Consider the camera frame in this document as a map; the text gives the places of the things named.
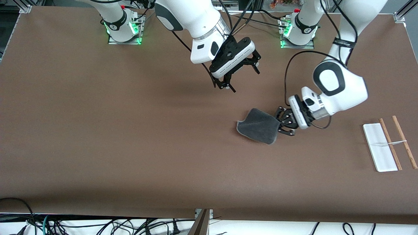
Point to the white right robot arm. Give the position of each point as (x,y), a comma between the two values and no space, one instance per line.
(189,16)

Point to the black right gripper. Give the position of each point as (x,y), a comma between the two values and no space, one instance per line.
(250,62)

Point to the orange background object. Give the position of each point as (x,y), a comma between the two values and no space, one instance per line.
(281,4)

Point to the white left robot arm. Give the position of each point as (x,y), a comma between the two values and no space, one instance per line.
(346,91)

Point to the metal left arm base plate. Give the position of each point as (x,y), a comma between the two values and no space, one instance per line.
(310,46)

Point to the white rack with wooden bars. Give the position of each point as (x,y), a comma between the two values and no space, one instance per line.
(378,150)

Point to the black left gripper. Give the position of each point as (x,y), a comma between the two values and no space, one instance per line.
(284,119)

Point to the grey and pink towel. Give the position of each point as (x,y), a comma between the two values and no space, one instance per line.
(258,127)

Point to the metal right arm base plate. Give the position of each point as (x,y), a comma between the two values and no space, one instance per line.
(112,41)

